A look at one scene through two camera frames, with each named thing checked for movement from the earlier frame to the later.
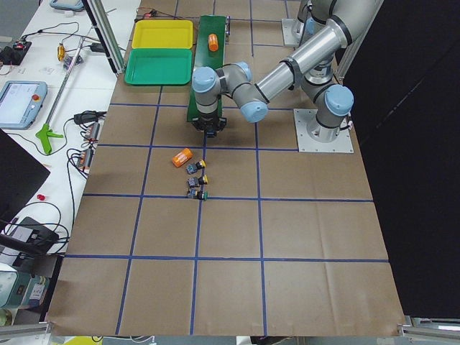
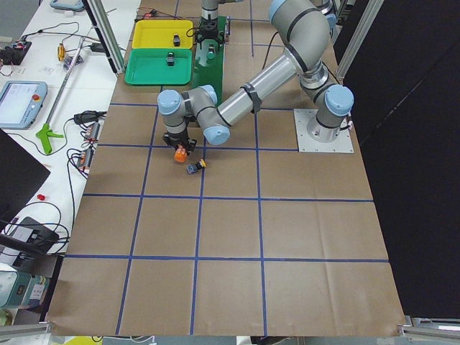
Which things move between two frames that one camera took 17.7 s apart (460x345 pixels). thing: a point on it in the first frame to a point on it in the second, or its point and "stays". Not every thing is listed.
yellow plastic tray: x=167 y=34 stays
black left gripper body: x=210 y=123 to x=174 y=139
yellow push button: x=196 y=182 to x=177 y=40
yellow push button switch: x=192 y=168 stays
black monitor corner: x=20 y=175 stays
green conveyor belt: x=210 y=53 stays
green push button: x=195 y=194 to x=210 y=54
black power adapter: x=97 y=47 stays
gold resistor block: x=61 y=52 stays
